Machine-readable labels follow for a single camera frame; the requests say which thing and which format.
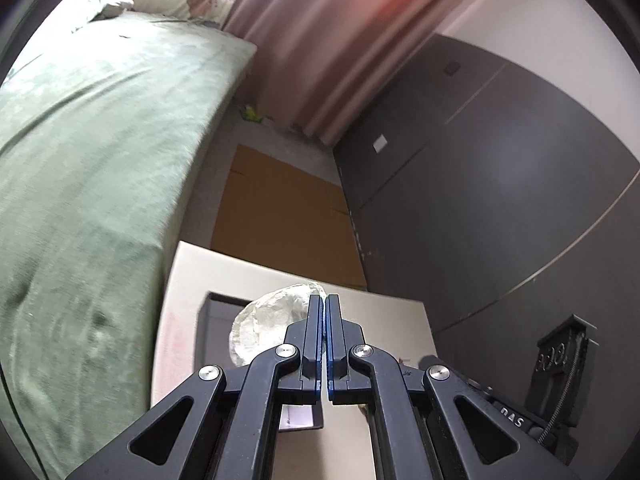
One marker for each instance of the brown cardboard sheet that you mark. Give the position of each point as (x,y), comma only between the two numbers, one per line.
(276,215)

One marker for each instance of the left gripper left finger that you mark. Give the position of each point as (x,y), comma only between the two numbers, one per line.
(219,424)

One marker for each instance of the white tissue paper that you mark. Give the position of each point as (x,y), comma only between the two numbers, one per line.
(262,324)

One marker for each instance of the black jewelry box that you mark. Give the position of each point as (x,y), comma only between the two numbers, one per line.
(213,328)

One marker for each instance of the green yellow floor item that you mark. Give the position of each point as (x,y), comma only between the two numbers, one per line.
(250,115)

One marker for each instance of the pink curtain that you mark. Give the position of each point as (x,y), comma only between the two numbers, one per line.
(319,63)

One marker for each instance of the white wall switch plate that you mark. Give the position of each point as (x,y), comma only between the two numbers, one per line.
(379,143)

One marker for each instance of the green bed cover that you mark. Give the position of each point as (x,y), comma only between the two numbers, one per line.
(101,138)

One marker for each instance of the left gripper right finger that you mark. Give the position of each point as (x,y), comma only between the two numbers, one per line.
(361,374)

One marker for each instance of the light green crumpled duvet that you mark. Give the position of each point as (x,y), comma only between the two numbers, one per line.
(84,11)

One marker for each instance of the dark wall socket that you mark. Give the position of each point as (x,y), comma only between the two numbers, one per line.
(451,68)

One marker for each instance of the floral pillow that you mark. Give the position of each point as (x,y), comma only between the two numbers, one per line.
(212,11)

